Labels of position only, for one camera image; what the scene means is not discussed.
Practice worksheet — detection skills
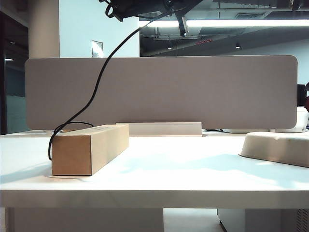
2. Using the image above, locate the black charging cable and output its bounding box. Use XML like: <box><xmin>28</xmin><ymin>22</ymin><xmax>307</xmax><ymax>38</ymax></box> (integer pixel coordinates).
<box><xmin>48</xmin><ymin>20</ymin><xmax>155</xmax><ymax>161</ymax></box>

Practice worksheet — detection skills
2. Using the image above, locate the grey fabric desk divider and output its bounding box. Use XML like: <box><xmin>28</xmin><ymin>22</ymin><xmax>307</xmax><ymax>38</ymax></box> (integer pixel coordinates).
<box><xmin>25</xmin><ymin>55</ymin><xmax>299</xmax><ymax>131</ymax></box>

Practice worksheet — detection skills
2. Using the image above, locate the long brown cardboard box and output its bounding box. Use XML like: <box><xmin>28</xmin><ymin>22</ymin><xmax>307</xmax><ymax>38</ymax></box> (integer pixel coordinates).
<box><xmin>52</xmin><ymin>124</ymin><xmax>130</xmax><ymax>176</ymax></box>

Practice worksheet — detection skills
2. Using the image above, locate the beige moulded pulp tray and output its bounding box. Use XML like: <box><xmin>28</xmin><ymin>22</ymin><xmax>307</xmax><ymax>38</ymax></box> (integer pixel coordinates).
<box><xmin>238</xmin><ymin>131</ymin><xmax>309</xmax><ymax>168</ymax></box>

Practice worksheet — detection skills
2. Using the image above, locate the long ceiling light strip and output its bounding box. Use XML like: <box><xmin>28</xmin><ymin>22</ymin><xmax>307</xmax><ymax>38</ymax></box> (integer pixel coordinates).
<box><xmin>139</xmin><ymin>19</ymin><xmax>309</xmax><ymax>28</ymax></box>

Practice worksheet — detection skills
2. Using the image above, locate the beige round pillar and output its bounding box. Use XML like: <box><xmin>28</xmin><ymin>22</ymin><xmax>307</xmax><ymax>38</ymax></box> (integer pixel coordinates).
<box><xmin>28</xmin><ymin>0</ymin><xmax>60</xmax><ymax>58</ymax></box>

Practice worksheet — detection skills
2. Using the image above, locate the white rounded appliance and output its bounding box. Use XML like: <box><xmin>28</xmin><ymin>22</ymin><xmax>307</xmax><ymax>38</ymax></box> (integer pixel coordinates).
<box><xmin>296</xmin><ymin>107</ymin><xmax>309</xmax><ymax>132</ymax></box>

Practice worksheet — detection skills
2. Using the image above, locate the black monitor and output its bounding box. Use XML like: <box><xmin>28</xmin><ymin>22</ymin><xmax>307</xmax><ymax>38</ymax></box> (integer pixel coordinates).
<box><xmin>297</xmin><ymin>84</ymin><xmax>305</xmax><ymax>107</ymax></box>

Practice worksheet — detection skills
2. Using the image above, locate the person in background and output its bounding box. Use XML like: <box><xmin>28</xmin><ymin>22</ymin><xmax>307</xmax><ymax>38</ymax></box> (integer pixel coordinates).
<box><xmin>304</xmin><ymin>82</ymin><xmax>309</xmax><ymax>114</ymax></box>

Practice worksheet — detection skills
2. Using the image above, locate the white rectangular cable tray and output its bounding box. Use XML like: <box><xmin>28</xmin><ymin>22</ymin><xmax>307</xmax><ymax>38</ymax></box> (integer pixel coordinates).
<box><xmin>115</xmin><ymin>122</ymin><xmax>202</xmax><ymax>136</ymax></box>

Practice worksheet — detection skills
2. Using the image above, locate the framed wall notice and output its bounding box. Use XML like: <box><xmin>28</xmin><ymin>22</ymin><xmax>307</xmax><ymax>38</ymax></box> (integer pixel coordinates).
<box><xmin>91</xmin><ymin>40</ymin><xmax>104</xmax><ymax>58</ymax></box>

